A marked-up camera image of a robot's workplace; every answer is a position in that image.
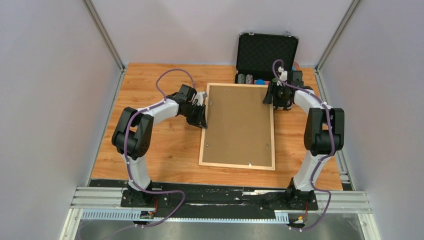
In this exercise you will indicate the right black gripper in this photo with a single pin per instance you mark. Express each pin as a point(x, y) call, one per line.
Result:
point(271, 94)

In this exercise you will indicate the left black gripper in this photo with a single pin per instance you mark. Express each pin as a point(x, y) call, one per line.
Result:
point(201, 120)

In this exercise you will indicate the light wooden picture frame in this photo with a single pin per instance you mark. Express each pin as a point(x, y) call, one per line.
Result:
point(202, 145)

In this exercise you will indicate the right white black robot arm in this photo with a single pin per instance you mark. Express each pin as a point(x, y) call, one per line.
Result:
point(323, 135)

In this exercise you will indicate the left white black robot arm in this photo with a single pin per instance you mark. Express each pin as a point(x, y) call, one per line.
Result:
point(133, 133)

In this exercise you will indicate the blue dealer button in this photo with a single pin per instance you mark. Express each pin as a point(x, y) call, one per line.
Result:
point(260, 82)

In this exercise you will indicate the grey purple chip stack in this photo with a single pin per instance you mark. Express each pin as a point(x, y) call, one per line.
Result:
point(244, 79)

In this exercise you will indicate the colourful objects behind case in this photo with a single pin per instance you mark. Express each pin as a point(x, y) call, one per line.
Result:
point(295, 66)

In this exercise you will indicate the black poker chip case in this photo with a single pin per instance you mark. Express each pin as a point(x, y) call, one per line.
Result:
point(260, 55)

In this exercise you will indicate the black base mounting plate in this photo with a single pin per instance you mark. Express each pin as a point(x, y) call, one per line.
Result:
point(169, 199)

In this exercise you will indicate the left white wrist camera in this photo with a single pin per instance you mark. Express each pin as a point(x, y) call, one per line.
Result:
point(199, 98)

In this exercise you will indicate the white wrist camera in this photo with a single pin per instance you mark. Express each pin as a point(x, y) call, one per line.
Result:
point(199, 98)
point(283, 74)

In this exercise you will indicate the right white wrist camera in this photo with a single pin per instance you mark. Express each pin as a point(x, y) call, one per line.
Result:
point(283, 74)

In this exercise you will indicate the aluminium front rail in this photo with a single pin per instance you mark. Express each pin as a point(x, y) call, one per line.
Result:
point(335, 202)

